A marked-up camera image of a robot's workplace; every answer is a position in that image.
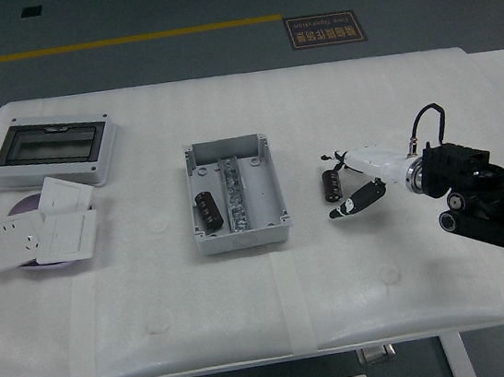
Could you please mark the black floor hatch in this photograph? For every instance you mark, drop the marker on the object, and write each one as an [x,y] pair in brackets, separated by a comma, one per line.
[31,11]

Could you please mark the white wall socket panel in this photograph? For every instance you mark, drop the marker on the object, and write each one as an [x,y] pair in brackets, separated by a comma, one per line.
[8,241]

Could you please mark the metal mounting rail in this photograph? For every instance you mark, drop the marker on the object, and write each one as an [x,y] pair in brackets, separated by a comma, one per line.
[234,195]

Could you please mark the purple round plate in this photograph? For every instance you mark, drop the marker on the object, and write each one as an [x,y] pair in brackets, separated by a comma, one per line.
[22,207]

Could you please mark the metal bracket under table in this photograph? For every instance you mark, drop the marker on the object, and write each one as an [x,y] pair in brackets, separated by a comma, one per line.
[377,353]

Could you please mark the black cylindrical battery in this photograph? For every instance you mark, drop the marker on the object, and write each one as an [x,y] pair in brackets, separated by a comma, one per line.
[331,186]
[209,210]

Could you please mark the grey open junction box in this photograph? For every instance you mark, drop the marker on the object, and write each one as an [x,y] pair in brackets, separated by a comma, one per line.
[262,196]

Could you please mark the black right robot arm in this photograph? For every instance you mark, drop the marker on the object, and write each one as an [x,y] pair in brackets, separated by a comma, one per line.
[463,170]

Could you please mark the white wall switch panel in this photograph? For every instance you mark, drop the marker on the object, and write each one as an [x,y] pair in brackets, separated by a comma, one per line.
[69,237]
[65,194]

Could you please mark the grey box with dark window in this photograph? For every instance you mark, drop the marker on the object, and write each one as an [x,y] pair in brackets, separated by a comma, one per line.
[50,154]

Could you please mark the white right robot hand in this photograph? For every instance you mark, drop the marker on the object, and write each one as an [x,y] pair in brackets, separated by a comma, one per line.
[378,162]

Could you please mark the white foam table mat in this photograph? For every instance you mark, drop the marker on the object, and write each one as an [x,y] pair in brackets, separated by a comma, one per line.
[248,300]

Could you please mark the dark floor sign sticker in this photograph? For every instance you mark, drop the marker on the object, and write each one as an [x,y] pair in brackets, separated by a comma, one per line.
[325,30]

